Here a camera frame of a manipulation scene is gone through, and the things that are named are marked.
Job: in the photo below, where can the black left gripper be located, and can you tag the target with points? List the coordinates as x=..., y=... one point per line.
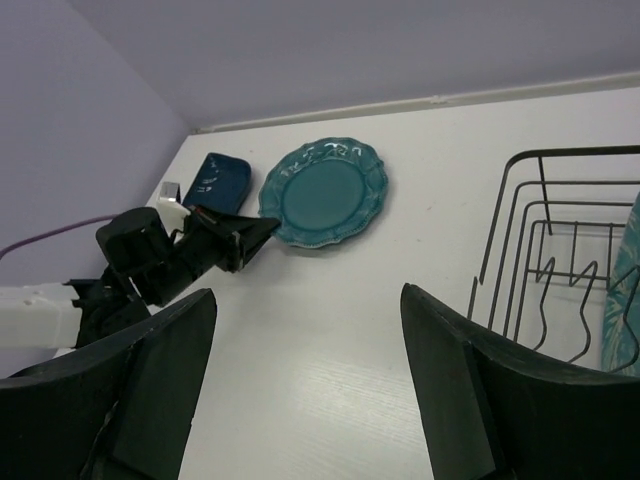
x=122, y=407

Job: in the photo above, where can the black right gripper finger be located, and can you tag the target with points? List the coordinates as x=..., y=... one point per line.
x=493, y=409

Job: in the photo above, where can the dark blue leaf plate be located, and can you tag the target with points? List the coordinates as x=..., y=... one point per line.
x=221, y=184

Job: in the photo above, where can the red teal floral plate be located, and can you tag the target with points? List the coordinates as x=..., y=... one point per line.
x=620, y=328

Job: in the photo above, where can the teal scalloped plate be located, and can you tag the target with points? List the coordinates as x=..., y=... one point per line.
x=324, y=192

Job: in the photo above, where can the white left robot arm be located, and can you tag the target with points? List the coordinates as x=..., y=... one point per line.
x=143, y=277

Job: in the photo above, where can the black wire dish rack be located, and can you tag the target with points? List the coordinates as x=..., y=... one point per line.
x=552, y=243

